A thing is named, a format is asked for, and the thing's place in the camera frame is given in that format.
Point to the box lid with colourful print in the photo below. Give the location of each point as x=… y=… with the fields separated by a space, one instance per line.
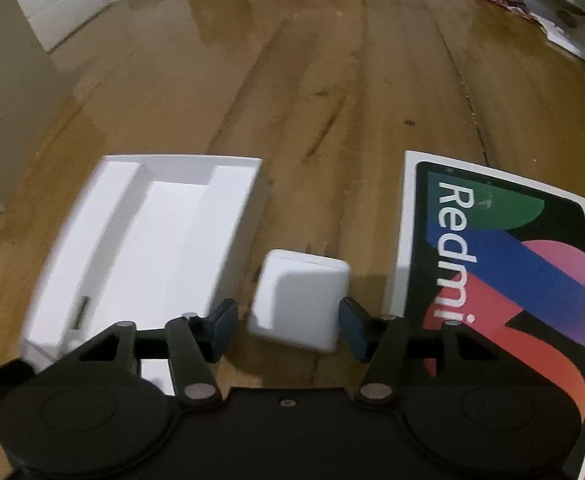
x=512 y=270

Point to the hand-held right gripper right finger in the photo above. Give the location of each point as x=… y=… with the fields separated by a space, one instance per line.
x=352 y=330

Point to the red patterned cloth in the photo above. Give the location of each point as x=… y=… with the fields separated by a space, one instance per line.
x=502 y=2

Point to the white open cardboard box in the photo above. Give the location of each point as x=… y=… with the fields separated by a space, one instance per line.
x=137 y=240

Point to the white power adapter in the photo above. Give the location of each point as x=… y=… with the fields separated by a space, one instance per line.
x=297 y=300

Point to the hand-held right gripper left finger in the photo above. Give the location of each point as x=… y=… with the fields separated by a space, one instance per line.
x=225 y=327

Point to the white paper sheets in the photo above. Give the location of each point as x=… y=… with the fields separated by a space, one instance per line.
x=572 y=35

